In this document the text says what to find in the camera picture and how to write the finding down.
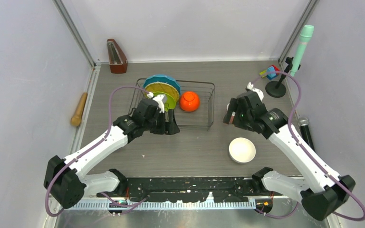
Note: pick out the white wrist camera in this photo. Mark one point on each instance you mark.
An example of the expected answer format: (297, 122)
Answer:
(250, 87)
(161, 99)

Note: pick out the lime green plate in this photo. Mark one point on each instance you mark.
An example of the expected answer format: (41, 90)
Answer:
(170, 102)

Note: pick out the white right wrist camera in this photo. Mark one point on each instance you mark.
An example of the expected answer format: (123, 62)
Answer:
(250, 87)

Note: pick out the blue polka dot plate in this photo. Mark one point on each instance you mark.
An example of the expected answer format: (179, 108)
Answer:
(163, 79)

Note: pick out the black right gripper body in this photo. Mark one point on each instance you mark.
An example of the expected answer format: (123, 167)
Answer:
(243, 119)

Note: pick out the yellow woven pattern plate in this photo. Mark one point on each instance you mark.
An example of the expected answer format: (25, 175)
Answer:
(163, 87)

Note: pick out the black wire dish rack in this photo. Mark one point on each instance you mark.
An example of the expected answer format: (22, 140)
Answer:
(204, 115)

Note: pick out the orange bowl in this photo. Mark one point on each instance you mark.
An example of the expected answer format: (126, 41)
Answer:
(189, 101)

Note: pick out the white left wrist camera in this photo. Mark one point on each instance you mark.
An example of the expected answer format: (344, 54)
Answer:
(161, 99)

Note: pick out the black handheld microphone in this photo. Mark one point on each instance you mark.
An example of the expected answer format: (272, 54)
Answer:
(303, 123)

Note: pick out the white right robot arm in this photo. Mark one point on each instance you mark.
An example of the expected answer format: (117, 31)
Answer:
(323, 191)

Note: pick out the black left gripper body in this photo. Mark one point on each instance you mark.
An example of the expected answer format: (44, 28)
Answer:
(157, 123)

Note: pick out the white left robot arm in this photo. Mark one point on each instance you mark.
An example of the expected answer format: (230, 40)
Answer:
(68, 179)

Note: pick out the colourful toy blocks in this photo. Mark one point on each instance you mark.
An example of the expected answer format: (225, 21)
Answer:
(270, 73)

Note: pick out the brown metronome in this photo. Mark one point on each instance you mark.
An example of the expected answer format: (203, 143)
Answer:
(118, 62)

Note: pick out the white bowl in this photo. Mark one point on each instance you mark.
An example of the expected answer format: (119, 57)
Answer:
(242, 150)

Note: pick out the wooden rolling pin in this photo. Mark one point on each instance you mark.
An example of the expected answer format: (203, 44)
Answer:
(78, 113)

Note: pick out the black microphone stand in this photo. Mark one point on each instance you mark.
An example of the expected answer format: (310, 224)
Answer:
(276, 89)

